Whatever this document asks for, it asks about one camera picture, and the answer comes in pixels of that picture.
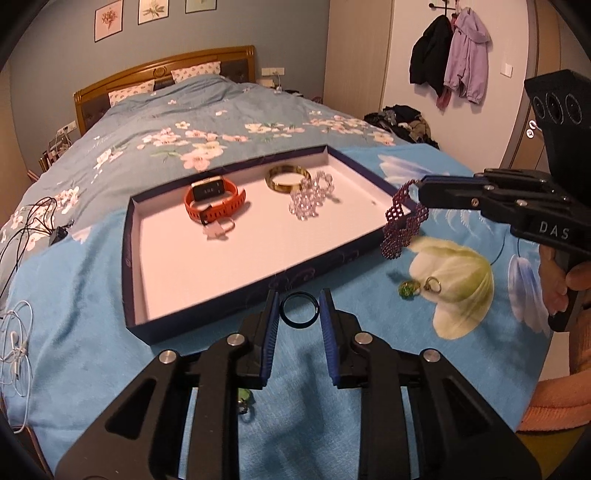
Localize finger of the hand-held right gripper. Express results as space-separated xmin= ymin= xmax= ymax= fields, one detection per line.
xmin=418 ymin=176 xmax=573 ymax=232
xmin=475 ymin=168 xmax=571 ymax=204

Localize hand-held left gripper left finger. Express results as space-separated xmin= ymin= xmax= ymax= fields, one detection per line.
xmin=55 ymin=290 xmax=281 ymax=480

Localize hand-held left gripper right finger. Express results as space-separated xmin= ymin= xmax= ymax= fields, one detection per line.
xmin=320 ymin=288 xmax=541 ymax=480

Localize black ring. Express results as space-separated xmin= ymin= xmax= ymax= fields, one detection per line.
xmin=281 ymin=294 xmax=320 ymax=328

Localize purple beaded bracelet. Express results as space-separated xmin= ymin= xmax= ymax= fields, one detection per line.
xmin=381 ymin=180 xmax=430 ymax=260

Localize dark blue box tray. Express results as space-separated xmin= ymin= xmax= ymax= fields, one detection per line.
xmin=121 ymin=144 xmax=411 ymax=344

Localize pale pink flower ring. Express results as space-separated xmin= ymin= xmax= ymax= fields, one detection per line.
xmin=203 ymin=217 xmax=236 ymax=241

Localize clear crystal bead bracelet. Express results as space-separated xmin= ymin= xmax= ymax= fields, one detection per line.
xmin=288 ymin=170 xmax=335 ymax=220

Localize orange smart band watch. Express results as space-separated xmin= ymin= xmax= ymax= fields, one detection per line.
xmin=185 ymin=176 xmax=247 ymax=223

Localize gold bangle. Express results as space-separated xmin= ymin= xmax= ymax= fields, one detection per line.
xmin=264 ymin=165 xmax=312 ymax=195

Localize person's right hand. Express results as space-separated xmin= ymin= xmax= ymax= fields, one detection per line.
xmin=538 ymin=244 xmax=591 ymax=320

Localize blue tulip print blanket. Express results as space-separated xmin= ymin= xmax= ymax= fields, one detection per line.
xmin=9 ymin=143 xmax=573 ymax=480

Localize pile of dark clothes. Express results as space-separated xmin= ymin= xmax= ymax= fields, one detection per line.
xmin=364 ymin=105 xmax=439 ymax=149

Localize purple jacket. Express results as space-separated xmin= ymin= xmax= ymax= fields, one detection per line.
xmin=444 ymin=7 xmax=490 ymax=103

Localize black jacket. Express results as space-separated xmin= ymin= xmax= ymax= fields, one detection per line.
xmin=409 ymin=15 xmax=455 ymax=97

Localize beige wardrobe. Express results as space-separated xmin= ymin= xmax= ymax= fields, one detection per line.
xmin=323 ymin=0 xmax=393 ymax=121

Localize cluttered nightstand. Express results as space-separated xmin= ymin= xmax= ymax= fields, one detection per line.
xmin=256 ymin=76 xmax=324 ymax=104

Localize peach fleece garment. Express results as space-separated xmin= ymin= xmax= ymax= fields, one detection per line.
xmin=516 ymin=375 xmax=591 ymax=435

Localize blue floral duvet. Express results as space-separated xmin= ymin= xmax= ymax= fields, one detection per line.
xmin=0 ymin=74 xmax=416 ymax=259

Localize dotted white pillow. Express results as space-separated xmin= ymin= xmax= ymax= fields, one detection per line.
xmin=172 ymin=61 xmax=221 ymax=85
xmin=108 ymin=79 xmax=155 ymax=107

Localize row of cosmetic bottles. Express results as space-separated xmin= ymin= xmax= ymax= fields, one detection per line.
xmin=39 ymin=134 xmax=75 ymax=171

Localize wooden headboard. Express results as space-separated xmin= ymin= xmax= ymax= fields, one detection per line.
xmin=74 ymin=45 xmax=257 ymax=137

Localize white flower framed picture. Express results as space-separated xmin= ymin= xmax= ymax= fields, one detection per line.
xmin=137 ymin=0 xmax=168 ymax=26

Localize pink flower framed picture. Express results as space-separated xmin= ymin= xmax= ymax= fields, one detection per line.
xmin=95 ymin=0 xmax=124 ymax=43

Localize black cable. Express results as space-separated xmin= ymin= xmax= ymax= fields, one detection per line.
xmin=0 ymin=196 xmax=77 ymax=305

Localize white earphone cable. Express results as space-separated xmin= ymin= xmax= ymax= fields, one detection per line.
xmin=0 ymin=300 xmax=35 ymax=432

